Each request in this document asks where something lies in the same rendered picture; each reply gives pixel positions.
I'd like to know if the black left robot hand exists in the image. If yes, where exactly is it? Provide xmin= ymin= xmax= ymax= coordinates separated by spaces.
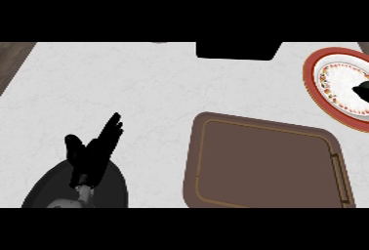
xmin=64 ymin=111 xmax=126 ymax=190

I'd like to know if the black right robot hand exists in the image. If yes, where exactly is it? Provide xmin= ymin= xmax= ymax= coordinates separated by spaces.
xmin=352 ymin=80 xmax=369 ymax=104

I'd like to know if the red-rimmed white plate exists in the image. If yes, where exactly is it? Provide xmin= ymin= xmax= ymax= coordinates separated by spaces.
xmin=302 ymin=47 xmax=369 ymax=133

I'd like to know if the brown rectangular tray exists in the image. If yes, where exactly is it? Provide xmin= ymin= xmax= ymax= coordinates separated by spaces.
xmin=182 ymin=111 xmax=358 ymax=209

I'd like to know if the black appliance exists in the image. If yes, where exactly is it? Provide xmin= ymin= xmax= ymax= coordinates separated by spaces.
xmin=195 ymin=41 xmax=284 ymax=62

